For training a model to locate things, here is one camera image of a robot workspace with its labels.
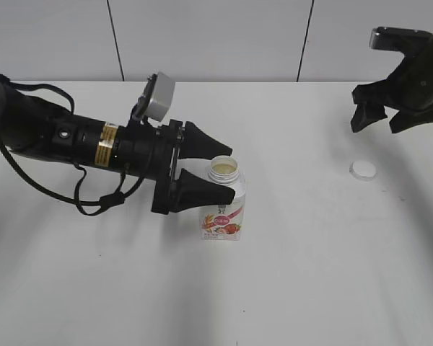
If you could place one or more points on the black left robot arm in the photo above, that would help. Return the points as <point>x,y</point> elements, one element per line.
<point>35,128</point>

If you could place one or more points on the white yogurt drink bottle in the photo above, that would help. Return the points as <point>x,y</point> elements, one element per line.
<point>223,221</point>

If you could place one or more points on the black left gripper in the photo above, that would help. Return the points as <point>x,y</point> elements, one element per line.
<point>148,152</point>

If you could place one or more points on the white screw cap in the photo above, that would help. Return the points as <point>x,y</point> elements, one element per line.
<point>363,170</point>

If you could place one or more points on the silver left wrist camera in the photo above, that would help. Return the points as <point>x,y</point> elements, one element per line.
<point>156,98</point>

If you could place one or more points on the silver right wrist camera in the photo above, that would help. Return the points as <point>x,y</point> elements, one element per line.
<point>405,41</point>

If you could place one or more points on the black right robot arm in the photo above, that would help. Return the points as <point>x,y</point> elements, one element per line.
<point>408,89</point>

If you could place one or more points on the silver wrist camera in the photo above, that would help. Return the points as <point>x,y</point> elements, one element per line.
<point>405,41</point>
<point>156,98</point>

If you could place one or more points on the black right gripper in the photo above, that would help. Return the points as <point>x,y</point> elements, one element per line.
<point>408,89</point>

